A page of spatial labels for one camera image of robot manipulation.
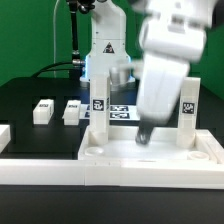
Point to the black camera pole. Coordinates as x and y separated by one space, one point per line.
83 6

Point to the white left obstacle block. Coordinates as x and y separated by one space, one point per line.
5 136

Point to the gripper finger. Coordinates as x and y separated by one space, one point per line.
144 132

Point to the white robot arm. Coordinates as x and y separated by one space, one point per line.
108 55

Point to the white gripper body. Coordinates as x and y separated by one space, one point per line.
168 49

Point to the white desk tabletop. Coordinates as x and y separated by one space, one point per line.
162 147

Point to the white front obstacle bar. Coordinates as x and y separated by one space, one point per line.
41 171

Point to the fiducial marker sheet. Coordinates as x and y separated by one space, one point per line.
117 112

